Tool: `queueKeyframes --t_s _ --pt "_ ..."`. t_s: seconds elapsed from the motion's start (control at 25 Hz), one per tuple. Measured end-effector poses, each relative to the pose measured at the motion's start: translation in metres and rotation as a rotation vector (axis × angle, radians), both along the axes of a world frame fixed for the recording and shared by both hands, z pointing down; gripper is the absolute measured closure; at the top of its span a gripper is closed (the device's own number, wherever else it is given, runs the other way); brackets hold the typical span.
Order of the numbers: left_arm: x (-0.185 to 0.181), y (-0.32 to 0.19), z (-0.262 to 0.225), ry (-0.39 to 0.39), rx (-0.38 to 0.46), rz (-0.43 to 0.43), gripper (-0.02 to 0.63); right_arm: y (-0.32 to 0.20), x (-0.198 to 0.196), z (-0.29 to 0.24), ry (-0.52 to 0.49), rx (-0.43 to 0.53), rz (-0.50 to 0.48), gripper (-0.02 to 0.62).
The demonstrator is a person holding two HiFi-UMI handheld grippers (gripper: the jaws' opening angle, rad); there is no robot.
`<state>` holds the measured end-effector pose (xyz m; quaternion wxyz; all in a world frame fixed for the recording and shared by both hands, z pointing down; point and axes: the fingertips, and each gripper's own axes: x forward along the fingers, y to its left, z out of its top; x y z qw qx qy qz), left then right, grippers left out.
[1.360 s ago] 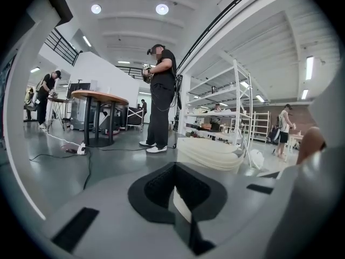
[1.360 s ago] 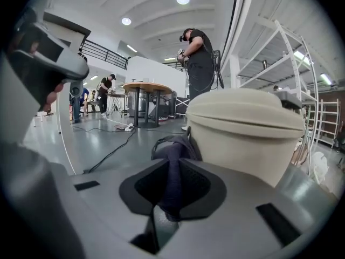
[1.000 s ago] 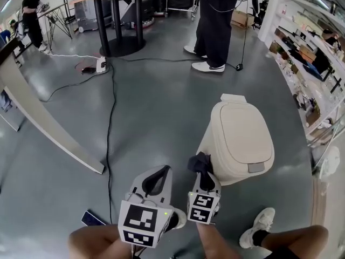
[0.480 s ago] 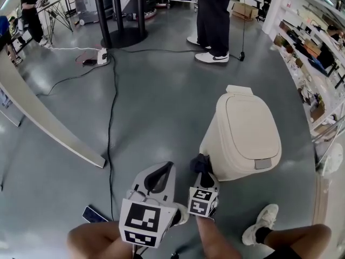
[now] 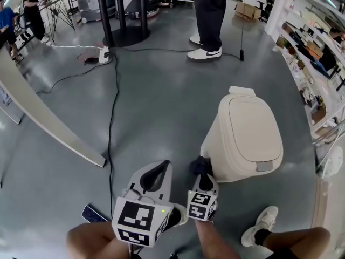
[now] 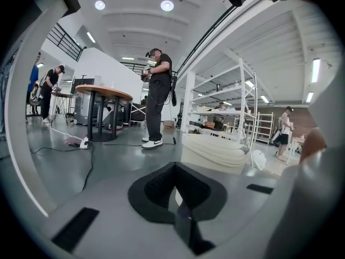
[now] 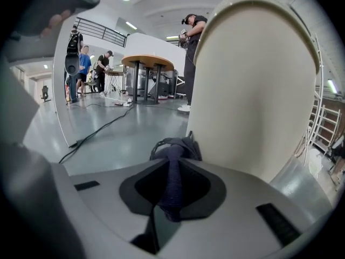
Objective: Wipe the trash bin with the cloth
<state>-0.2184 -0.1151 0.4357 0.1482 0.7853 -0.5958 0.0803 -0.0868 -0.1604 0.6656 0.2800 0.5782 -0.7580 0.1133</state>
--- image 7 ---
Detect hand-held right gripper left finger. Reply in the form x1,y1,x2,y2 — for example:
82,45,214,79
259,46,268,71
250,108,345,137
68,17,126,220
68,158,171,259

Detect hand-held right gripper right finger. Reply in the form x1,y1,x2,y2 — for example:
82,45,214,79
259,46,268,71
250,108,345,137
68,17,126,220
158,159,316,259

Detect dark blue cloth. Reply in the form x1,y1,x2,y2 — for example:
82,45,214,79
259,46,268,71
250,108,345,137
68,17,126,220
149,136,203,223

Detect cream plastic trash bin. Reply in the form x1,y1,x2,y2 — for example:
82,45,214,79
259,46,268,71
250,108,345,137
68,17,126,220
185,0,323,185

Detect person's left hand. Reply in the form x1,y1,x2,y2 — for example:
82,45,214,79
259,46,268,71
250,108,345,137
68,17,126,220
40,9,72,37

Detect black railing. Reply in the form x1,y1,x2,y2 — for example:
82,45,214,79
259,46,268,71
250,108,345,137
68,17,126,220
72,17,128,48

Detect white plastic bag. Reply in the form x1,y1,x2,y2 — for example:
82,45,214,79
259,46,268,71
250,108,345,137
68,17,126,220
307,147,325,179

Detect black office chair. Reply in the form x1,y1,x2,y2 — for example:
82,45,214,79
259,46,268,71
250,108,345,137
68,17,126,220
40,85,52,103

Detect round wooden table black legs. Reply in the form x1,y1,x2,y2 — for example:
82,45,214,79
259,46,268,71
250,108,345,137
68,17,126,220
121,54,176,106

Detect plastic-wrapped silver machine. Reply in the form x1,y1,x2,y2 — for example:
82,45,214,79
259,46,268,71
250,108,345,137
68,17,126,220
126,65,151,96

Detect black folding cart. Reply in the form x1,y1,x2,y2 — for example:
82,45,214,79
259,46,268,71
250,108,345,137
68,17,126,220
172,76,187,100

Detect long black floor cable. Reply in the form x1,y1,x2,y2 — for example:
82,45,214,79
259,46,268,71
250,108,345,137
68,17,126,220
58,105,135,165

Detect folding table wire legs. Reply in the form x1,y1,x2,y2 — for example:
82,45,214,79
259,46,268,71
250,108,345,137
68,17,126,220
103,69,125,97

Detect black machine with red ring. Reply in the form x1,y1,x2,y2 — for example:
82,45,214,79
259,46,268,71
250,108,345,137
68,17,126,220
150,68,179,101

